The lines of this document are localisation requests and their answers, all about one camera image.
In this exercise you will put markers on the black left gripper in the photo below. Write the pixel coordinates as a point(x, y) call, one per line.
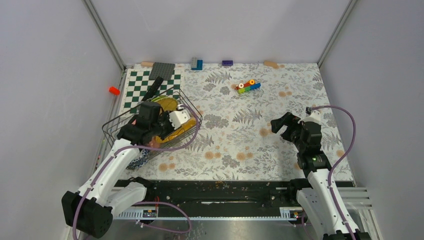
point(166, 116)

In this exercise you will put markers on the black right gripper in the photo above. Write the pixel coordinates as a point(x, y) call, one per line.
point(289, 120)

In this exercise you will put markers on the yellow dotted scalloped plate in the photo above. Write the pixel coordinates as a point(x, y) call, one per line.
point(171, 133)

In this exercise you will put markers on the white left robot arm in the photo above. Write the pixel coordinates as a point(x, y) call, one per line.
point(91, 208)

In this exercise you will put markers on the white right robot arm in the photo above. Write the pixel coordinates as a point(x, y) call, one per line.
point(316, 192)

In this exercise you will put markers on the pink mug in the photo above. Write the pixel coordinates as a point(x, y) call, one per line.
point(154, 142)

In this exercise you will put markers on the green woven rim plate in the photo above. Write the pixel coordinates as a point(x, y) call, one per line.
point(166, 103)

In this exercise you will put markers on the blue white patterned bowl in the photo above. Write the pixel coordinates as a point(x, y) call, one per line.
point(141, 160)

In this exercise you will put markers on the green white checkered board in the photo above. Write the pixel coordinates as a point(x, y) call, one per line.
point(138, 82)

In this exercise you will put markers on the red small block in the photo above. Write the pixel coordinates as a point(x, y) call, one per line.
point(115, 91)

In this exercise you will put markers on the grey studded baseplate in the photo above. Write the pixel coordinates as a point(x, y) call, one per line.
point(163, 70)

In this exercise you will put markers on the colourful toy brick car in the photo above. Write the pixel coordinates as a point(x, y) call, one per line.
point(251, 84)

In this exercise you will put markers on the wooden block right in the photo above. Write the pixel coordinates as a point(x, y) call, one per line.
point(271, 64)

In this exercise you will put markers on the wooden block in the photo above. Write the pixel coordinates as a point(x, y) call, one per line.
point(271, 64)
point(147, 64)

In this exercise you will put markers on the wooden block left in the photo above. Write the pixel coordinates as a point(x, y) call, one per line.
point(147, 64)

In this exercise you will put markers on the grey and blue brick stack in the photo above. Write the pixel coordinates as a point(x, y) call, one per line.
point(196, 64)

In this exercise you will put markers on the purple toy brick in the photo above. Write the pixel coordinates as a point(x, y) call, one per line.
point(227, 62)

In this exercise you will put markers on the black wire dish rack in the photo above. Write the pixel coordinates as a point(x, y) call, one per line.
point(118, 127)

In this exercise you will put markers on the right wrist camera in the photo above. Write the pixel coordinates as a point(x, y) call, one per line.
point(313, 116)

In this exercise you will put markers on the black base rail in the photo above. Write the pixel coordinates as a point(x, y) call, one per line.
point(223, 198)

